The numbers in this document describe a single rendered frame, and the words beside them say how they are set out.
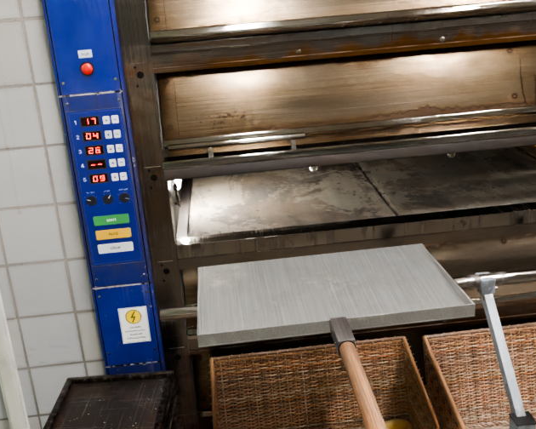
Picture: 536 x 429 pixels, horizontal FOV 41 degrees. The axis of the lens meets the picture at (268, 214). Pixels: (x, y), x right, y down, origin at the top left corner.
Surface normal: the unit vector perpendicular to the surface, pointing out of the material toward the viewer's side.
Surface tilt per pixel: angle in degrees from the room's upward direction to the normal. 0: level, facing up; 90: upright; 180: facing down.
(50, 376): 90
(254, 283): 2
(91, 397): 0
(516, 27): 90
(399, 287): 2
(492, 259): 70
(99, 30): 90
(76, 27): 90
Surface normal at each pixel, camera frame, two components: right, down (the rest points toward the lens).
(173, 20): 0.05, -0.03
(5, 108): 0.08, 0.32
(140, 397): -0.07, -0.94
